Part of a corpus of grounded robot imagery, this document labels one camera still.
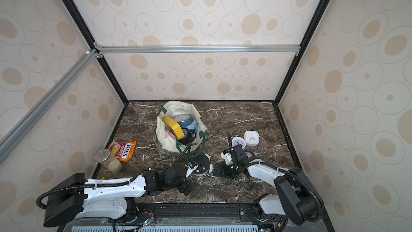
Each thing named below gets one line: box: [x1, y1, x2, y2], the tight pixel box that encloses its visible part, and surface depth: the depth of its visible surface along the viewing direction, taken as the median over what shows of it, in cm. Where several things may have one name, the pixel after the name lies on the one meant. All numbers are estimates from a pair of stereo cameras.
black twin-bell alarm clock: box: [178, 127, 197, 145], surface depth 91 cm
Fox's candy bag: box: [107, 140, 137, 162], surface depth 94 cm
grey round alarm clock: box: [172, 113, 198, 132], surface depth 98 cm
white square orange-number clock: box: [243, 129, 260, 147], surface depth 99 cm
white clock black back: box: [192, 153, 215, 177], surface depth 87 cm
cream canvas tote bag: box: [155, 100, 208, 159], surface depth 89 cm
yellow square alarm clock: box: [162, 115, 186, 141], surface depth 85 cm
